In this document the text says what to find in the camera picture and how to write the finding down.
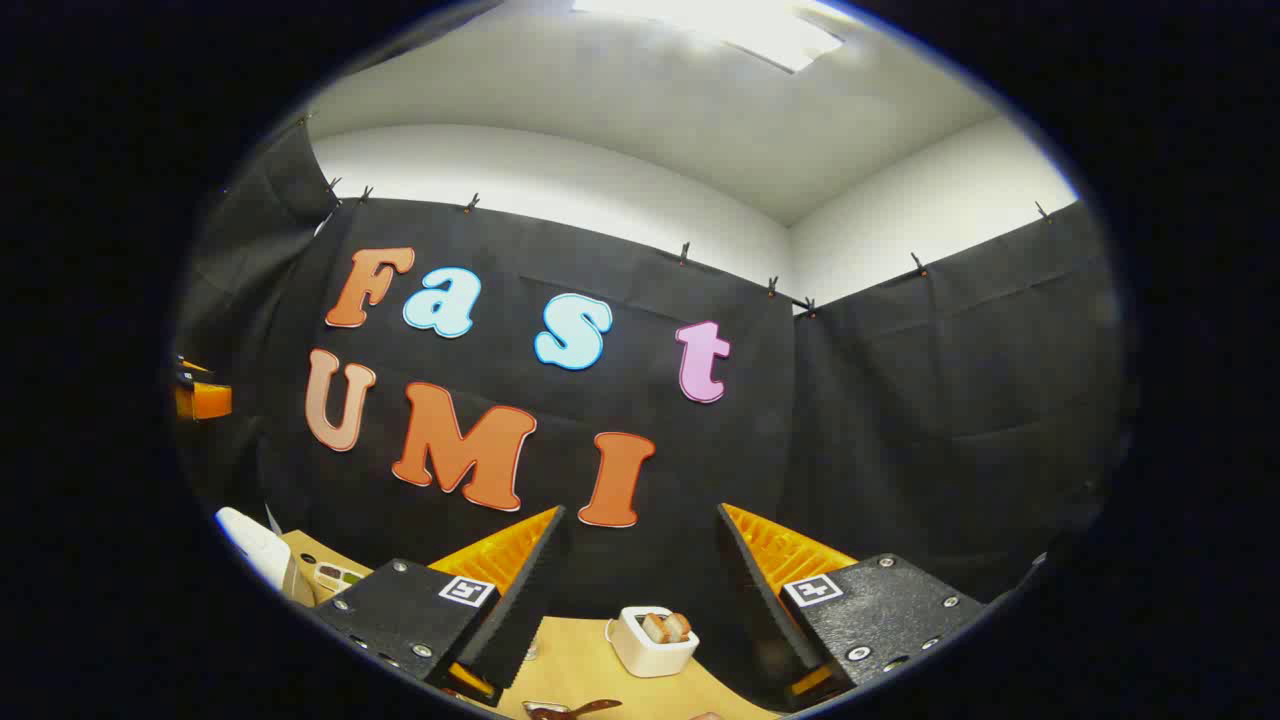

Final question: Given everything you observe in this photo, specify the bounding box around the white rice cooker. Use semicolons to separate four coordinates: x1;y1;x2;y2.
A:
215;507;313;608

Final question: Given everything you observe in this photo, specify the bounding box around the ceiling light panel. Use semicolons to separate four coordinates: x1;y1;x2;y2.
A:
570;0;846;74

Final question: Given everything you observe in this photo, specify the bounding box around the black backdrop cloth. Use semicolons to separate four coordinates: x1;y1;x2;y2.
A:
172;120;1136;621

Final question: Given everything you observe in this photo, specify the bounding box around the brown wooden spoon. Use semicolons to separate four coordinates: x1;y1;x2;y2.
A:
525;698;623;720

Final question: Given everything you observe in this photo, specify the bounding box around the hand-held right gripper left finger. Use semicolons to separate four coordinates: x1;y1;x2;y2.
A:
312;505;573;709

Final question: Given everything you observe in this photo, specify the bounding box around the white toaster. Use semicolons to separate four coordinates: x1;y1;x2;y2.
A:
605;605;701;679

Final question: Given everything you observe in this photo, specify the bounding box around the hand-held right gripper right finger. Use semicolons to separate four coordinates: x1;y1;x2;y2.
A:
714;502;991;713

